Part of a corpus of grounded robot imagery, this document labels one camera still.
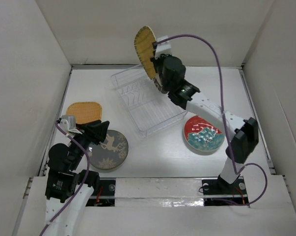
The cream plate with brown rim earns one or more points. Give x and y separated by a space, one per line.
158 85

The red plate with teal flower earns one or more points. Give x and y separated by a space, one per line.
202 136

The grey reindeer round plate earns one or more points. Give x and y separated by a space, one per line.
111 153

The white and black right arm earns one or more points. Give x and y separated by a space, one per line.
243 133

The yellow green-rimmed square plate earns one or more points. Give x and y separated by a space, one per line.
143 44

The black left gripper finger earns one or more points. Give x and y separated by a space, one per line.
92 129
105 125

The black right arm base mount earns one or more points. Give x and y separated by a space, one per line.
214 195

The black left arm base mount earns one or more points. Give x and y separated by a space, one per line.
104 196

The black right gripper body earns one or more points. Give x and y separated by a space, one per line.
159 65

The orange woven square plate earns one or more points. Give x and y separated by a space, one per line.
85 112

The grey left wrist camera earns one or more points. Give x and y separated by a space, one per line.
67 123

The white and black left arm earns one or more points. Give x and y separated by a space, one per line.
70 182

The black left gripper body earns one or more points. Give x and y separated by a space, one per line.
84 137

